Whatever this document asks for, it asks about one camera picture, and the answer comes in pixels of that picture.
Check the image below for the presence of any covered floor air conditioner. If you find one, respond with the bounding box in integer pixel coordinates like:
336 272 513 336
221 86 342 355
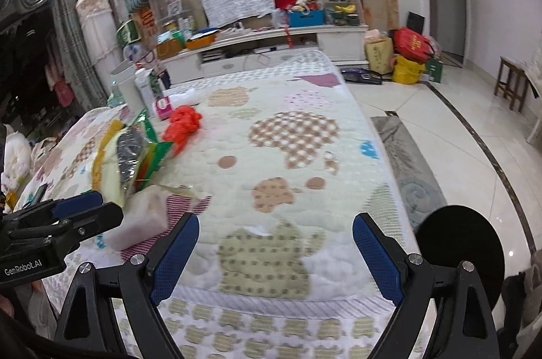
75 0 123 93

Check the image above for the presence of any green snack wrapper bundle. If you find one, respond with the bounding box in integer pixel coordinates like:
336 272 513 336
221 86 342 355
91 110 173 207

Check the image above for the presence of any blue storage basket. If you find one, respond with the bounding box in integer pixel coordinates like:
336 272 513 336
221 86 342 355
287 10 326 27

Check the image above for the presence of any white pink lotion bottle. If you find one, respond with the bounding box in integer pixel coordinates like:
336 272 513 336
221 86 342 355
152 88 205 120

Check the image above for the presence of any grey floor rug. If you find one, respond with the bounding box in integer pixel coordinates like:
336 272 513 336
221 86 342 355
371 116 447 231

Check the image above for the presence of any patchwork apple pattern quilt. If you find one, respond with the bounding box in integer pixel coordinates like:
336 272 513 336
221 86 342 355
151 51 415 358

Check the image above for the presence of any white milk carton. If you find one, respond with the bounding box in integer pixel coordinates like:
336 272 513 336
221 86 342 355
134 68 164 117

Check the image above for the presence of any dark wooden stool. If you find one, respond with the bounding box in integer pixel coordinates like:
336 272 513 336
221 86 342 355
493 56 530 113

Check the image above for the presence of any white plush pillow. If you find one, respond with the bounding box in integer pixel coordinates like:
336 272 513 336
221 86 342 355
1 131 31 192

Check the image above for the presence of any green cardboard box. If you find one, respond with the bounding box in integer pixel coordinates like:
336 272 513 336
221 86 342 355
425 57 444 83

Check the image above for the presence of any black round trash bin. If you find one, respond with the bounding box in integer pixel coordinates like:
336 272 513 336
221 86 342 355
415 205 505 308

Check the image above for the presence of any tan paper gift bag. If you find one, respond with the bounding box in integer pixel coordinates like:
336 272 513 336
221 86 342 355
365 37 394 75

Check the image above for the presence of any grey window curtain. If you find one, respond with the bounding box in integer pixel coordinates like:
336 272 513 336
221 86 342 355
2 0 107 110

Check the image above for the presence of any red gift bag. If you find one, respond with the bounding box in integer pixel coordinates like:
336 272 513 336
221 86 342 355
392 27 435 64

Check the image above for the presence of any yellow shopping bag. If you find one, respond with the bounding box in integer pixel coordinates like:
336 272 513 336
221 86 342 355
391 54 425 84

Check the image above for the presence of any white cylindrical cup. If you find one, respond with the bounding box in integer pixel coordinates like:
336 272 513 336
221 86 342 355
111 61 146 116

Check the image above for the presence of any red plastic bag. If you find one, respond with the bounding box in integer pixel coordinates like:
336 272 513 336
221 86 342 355
162 105 202 155

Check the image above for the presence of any white TV cabinet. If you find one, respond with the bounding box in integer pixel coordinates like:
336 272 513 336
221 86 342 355
163 25 368 84

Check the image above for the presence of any orange tray on cabinet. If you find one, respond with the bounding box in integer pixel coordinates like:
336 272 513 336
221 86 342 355
186 32 217 51

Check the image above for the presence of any white tissue pack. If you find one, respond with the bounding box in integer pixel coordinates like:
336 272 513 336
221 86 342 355
103 185 170 252

